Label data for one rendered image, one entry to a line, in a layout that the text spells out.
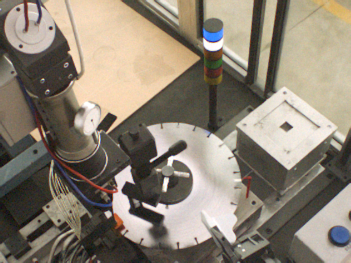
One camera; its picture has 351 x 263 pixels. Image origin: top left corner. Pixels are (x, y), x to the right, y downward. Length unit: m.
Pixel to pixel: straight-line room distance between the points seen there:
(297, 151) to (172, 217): 0.36
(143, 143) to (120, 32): 0.92
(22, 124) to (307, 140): 0.75
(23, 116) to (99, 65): 0.91
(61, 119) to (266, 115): 0.71
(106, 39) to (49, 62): 1.11
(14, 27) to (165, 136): 0.69
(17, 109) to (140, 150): 0.23
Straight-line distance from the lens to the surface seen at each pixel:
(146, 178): 0.98
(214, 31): 1.15
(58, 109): 0.71
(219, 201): 1.14
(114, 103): 1.56
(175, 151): 0.90
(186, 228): 1.12
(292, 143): 1.29
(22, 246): 1.25
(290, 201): 1.38
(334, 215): 1.22
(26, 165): 1.15
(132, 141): 0.87
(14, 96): 0.74
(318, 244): 1.19
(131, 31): 1.74
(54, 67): 0.65
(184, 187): 1.15
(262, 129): 1.31
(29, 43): 0.61
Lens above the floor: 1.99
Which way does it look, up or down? 59 degrees down
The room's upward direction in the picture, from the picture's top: 11 degrees counter-clockwise
